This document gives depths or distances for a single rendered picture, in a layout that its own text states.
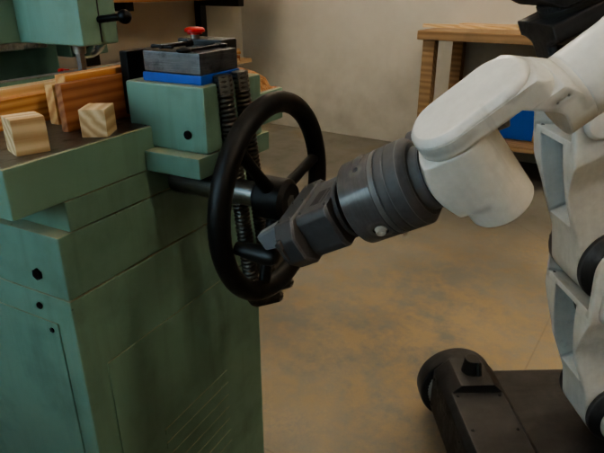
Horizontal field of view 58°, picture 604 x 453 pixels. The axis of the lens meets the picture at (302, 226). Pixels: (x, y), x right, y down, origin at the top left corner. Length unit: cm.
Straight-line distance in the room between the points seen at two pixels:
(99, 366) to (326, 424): 86
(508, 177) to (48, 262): 55
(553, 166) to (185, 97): 68
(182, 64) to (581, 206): 69
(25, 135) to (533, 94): 53
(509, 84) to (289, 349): 146
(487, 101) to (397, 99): 372
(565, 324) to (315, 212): 83
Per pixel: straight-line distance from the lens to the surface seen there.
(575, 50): 52
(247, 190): 77
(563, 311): 127
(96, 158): 74
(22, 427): 104
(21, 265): 81
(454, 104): 50
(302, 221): 56
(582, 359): 123
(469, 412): 137
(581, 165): 99
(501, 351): 193
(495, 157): 50
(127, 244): 81
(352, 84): 434
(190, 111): 76
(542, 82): 48
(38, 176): 69
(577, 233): 107
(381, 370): 176
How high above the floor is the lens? 108
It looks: 24 degrees down
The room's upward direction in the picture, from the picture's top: straight up
